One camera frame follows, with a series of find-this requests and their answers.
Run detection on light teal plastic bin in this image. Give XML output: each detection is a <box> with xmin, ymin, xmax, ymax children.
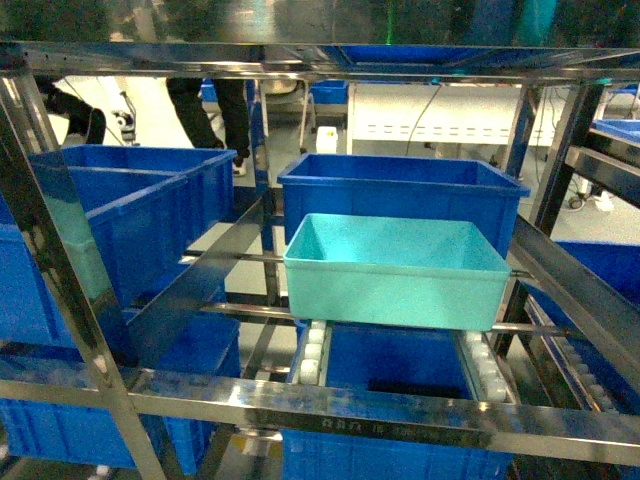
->
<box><xmin>283</xmin><ymin>213</ymin><xmax>511</xmax><ymax>331</ymax></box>

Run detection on blue bin left shelf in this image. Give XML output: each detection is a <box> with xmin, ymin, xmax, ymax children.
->
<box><xmin>1</xmin><ymin>145</ymin><xmax>235</xmax><ymax>347</ymax></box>

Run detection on white roller conveyor track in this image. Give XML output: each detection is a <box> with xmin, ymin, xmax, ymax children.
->
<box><xmin>292</xmin><ymin>320</ymin><xmax>333</xmax><ymax>387</ymax></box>

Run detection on white perforated cabinet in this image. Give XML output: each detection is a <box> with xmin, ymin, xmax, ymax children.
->
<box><xmin>348</xmin><ymin>82</ymin><xmax>556</xmax><ymax>146</ymax></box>

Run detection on blue bin below teal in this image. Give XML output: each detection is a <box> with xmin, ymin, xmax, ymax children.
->
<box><xmin>281</xmin><ymin>323</ymin><xmax>513</xmax><ymax>479</ymax></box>

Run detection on blue bin behind teal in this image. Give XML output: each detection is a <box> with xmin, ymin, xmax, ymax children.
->
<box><xmin>278</xmin><ymin>153</ymin><xmax>530</xmax><ymax>255</ymax></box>

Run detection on person legs dark trousers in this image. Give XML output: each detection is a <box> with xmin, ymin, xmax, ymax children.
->
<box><xmin>165</xmin><ymin>77</ymin><xmax>251</xmax><ymax>177</ymax></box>

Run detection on blue bin lower left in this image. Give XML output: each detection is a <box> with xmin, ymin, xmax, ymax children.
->
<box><xmin>1</xmin><ymin>313</ymin><xmax>241</xmax><ymax>475</ymax></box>

